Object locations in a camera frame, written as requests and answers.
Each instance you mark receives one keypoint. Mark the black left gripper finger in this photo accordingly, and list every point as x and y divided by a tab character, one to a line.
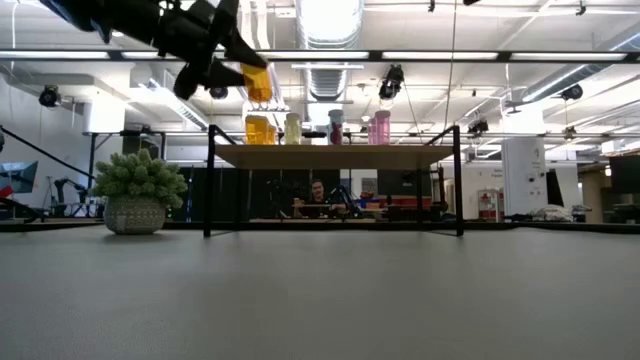
222	76
242	49

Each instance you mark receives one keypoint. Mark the shelf with red bins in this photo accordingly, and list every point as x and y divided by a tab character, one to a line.
490	204

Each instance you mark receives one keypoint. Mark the black monitor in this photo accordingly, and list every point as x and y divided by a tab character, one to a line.
625	172

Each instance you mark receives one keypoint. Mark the black ceiling spotlight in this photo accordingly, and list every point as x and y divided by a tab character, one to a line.
49	96
391	82
218	93
571	91

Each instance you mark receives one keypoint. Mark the red vial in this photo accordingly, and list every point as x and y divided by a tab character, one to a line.
336	127

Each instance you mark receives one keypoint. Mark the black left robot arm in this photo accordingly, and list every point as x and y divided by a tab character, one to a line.
100	15

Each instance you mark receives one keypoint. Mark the white cloth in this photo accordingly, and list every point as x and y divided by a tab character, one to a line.
552	213

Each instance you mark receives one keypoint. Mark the person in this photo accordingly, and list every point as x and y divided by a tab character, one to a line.
316	197

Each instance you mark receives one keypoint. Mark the green succulent in patterned pot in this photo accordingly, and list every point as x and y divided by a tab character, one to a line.
135	200

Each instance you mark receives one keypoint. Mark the black table frame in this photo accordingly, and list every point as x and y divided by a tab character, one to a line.
550	226

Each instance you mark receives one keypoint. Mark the white square pillar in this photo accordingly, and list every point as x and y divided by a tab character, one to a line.
524	175

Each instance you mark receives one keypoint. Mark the monitor with blue screen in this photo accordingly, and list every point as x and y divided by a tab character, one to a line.
17	176

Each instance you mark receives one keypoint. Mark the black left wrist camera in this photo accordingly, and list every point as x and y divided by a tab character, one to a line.
186	84

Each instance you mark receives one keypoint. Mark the small yellow pill bottle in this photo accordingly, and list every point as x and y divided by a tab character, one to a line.
293	129

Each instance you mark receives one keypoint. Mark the gray table mat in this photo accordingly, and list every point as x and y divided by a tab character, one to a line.
320	300

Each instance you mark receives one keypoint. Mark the small wooden shelf table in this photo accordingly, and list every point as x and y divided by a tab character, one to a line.
330	156

